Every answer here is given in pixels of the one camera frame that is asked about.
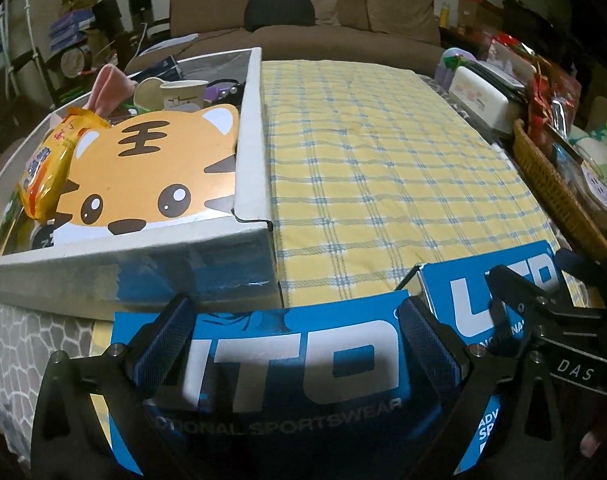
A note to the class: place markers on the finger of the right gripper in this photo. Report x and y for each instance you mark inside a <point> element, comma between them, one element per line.
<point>514,290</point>
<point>587,270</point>

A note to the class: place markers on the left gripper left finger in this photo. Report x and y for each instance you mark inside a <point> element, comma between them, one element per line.
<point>156,346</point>

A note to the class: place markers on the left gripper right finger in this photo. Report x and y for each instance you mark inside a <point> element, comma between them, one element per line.
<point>435,348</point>

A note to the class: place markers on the yellow sulfur soap packet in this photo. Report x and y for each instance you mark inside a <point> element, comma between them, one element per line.
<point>45,174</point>

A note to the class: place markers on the pink fabric headband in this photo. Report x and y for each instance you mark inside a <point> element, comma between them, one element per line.
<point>110,89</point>

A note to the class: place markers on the wicker basket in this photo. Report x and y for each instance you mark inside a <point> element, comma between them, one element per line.
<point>556,197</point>

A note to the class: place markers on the blue UTO sportswear box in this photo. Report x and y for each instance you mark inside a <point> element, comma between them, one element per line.
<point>290,372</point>

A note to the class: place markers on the white cardboard storage box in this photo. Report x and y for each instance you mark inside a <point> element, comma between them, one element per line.
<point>225,264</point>

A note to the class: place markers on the yellow plaid tablecloth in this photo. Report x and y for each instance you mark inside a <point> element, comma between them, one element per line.
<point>372,172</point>

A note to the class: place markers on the white floral tissue box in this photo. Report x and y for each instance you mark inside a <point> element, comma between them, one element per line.
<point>487,96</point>

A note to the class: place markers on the purple container with lid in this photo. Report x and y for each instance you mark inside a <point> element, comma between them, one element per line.
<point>449,62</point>

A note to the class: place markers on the paper cup upper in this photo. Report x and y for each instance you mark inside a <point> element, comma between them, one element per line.
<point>148,94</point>

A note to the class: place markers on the paper cup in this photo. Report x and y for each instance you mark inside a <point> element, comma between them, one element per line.
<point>148,94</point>
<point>184,95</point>

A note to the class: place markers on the paper cup lower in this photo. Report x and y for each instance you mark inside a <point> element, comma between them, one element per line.
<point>184,95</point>

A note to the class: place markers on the brown sofa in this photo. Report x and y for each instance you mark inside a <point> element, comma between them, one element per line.
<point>397,33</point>

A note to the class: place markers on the black lumbar cushion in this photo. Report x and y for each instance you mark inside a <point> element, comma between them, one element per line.
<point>266,13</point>

